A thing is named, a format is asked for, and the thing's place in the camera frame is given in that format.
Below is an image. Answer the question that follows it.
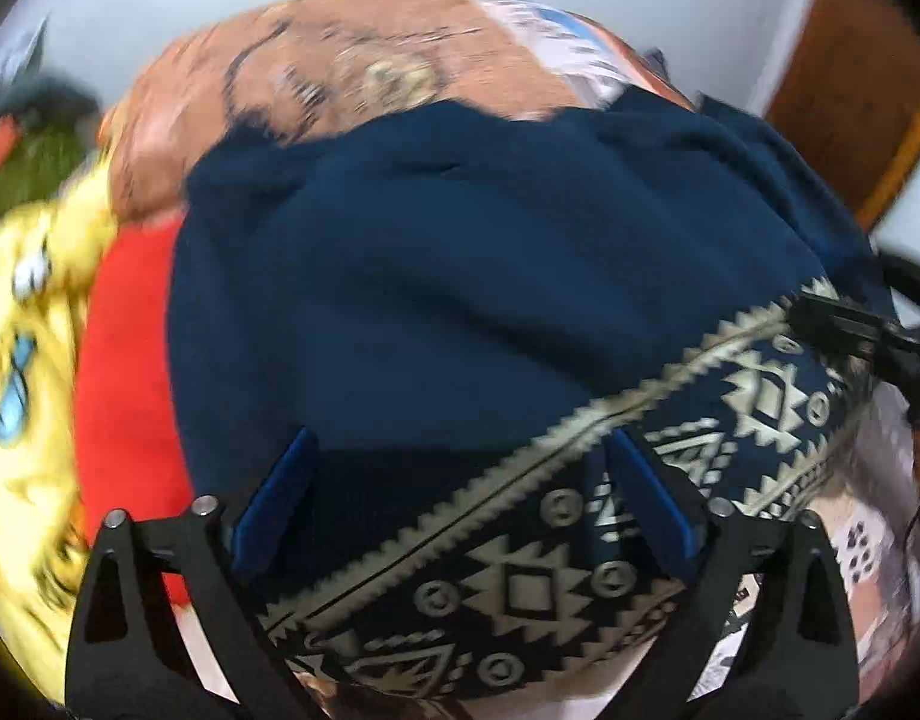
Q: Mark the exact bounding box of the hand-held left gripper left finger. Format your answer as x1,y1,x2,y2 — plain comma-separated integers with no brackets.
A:
64,426,318,720

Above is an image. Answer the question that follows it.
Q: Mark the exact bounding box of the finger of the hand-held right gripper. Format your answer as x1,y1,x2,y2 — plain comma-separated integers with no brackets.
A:
788,289,894,362

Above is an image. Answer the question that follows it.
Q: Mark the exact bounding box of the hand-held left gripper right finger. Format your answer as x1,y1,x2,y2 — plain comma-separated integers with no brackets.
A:
608,427,860,720

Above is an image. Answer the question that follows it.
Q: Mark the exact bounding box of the navy patterned hoodie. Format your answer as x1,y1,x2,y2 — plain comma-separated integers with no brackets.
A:
167,86,892,702

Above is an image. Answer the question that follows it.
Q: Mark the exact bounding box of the red garment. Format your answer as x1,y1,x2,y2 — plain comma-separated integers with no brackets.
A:
73,216,200,610

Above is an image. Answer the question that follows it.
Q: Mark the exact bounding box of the wooden door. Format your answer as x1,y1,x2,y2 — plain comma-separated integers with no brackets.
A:
763,0,920,232

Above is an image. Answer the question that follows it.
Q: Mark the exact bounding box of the yellow cartoon blanket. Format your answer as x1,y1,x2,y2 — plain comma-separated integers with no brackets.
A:
0,161,122,702

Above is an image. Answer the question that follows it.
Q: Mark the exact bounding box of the green box with orange edge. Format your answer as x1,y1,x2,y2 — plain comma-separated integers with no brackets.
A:
0,116,102,222

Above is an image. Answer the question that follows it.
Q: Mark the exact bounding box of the brown printed blanket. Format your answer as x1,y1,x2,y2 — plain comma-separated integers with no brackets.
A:
98,0,702,230

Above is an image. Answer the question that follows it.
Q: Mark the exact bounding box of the grey plush toy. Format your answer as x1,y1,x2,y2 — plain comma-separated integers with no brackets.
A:
0,73,107,132

